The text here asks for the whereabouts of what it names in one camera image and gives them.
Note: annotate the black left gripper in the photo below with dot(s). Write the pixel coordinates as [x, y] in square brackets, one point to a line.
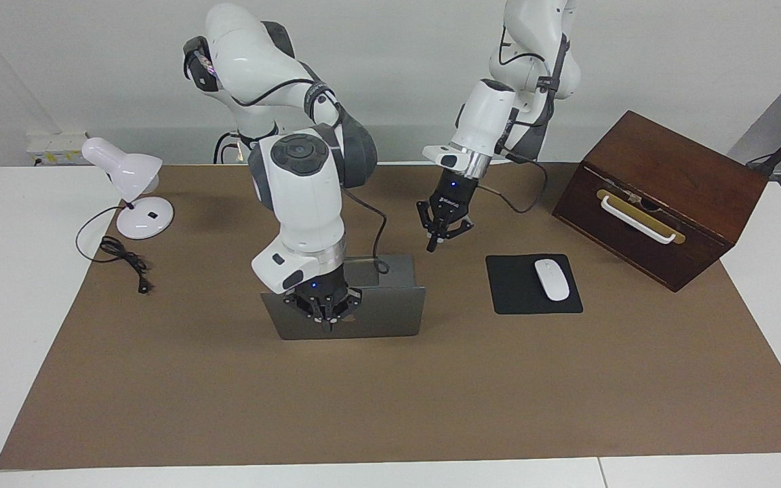
[453, 196]

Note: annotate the brown table mat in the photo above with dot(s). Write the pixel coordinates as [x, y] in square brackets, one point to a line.
[390, 400]

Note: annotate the grey aluminium laptop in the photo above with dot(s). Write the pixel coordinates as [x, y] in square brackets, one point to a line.
[390, 318]

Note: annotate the white power strip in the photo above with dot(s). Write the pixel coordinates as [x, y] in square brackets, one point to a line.
[51, 150]

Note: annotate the white desk lamp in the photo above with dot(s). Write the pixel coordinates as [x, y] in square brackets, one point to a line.
[129, 173]

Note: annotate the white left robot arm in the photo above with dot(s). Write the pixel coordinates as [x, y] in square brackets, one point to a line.
[492, 115]

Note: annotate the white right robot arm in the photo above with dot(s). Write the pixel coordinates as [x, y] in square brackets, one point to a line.
[302, 196]

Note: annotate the black mouse pad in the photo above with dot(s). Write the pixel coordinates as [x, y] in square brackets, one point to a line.
[516, 288]

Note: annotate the dark brown wooden box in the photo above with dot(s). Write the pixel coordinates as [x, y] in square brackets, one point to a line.
[695, 196]

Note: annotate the white computer mouse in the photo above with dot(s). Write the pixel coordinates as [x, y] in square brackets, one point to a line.
[552, 279]

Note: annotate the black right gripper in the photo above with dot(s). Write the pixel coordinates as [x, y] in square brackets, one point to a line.
[326, 285]

